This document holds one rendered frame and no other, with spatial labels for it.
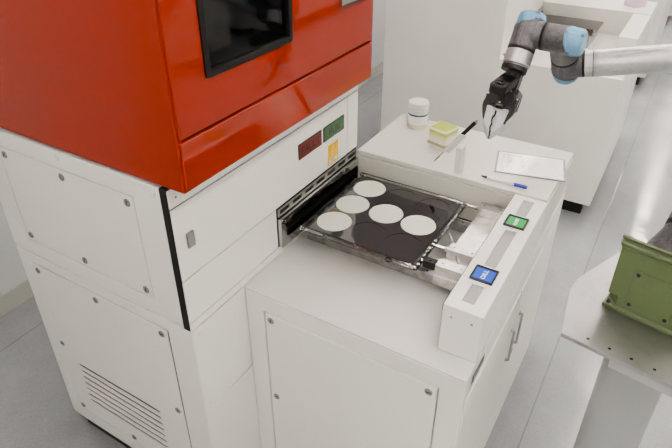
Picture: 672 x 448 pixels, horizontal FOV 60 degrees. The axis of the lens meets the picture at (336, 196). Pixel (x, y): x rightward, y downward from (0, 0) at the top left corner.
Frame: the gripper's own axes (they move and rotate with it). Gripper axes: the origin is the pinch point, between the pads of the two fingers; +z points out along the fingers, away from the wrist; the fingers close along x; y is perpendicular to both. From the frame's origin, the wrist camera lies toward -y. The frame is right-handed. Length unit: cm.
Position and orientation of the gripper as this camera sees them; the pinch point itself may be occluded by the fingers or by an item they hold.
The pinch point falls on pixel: (489, 134)
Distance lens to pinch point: 168.3
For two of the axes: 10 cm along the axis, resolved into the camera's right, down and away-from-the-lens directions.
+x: -8.3, -3.1, 4.7
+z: -3.2, 9.5, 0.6
